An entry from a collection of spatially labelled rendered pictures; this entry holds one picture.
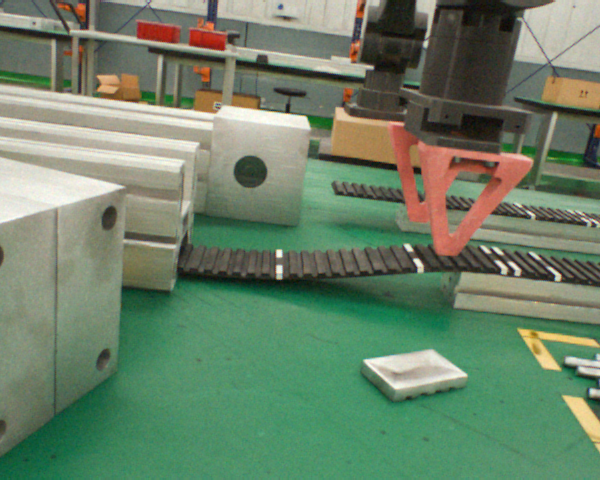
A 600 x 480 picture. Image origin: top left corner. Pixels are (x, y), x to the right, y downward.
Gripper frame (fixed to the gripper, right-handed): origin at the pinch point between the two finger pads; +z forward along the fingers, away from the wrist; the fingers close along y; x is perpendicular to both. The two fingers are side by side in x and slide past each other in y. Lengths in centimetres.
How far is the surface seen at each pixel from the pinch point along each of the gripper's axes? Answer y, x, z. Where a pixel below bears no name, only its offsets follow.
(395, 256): -0.5, -2.2, 2.8
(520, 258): -1.4, 7.8, 2.1
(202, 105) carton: -501, -66, 49
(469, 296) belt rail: 2.0, 3.1, 4.4
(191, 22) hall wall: -785, -116, -22
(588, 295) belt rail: 2.1, 11.8, 3.3
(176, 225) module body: 4.1, -17.9, 0.9
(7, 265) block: 20.9, -21.6, -2.3
